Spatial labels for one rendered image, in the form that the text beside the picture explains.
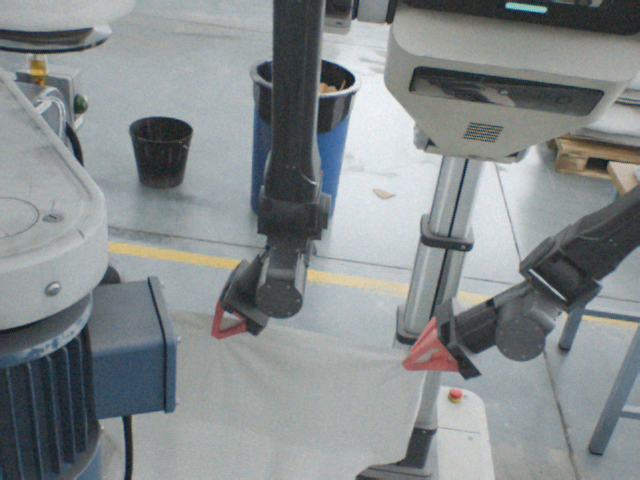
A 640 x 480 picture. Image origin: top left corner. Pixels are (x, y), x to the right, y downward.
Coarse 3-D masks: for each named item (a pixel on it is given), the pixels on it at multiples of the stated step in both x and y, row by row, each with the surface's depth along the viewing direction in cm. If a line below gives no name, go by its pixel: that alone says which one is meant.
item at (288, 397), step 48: (192, 336) 106; (240, 336) 104; (288, 336) 102; (192, 384) 110; (240, 384) 109; (288, 384) 107; (336, 384) 105; (384, 384) 105; (144, 432) 113; (192, 432) 114; (240, 432) 113; (288, 432) 111; (336, 432) 110; (384, 432) 110
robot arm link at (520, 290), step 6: (522, 282) 95; (510, 288) 96; (516, 288) 95; (522, 288) 94; (498, 294) 97; (504, 294) 95; (510, 294) 95; (516, 294) 94; (522, 294) 94; (498, 300) 95; (504, 300) 95; (498, 306) 95
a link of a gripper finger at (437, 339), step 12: (444, 312) 100; (444, 324) 98; (432, 336) 98; (444, 336) 98; (420, 348) 100; (432, 348) 98; (444, 348) 98; (408, 360) 102; (444, 360) 101; (456, 360) 99; (456, 372) 100
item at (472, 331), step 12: (444, 300) 103; (492, 300) 97; (456, 312) 100; (468, 312) 98; (480, 312) 96; (492, 312) 95; (456, 324) 97; (468, 324) 96; (480, 324) 96; (492, 324) 95; (456, 336) 95; (468, 336) 96; (480, 336) 96; (492, 336) 95; (456, 348) 94; (468, 348) 97; (480, 348) 97; (468, 360) 95; (480, 360) 98; (468, 372) 96; (480, 372) 96
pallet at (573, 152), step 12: (552, 144) 449; (564, 144) 420; (576, 144) 422; (588, 144) 424; (600, 144) 428; (612, 144) 430; (564, 156) 417; (576, 156) 416; (600, 156) 414; (612, 156) 414; (624, 156) 415; (636, 156) 416; (564, 168) 420; (576, 168) 419; (588, 168) 426
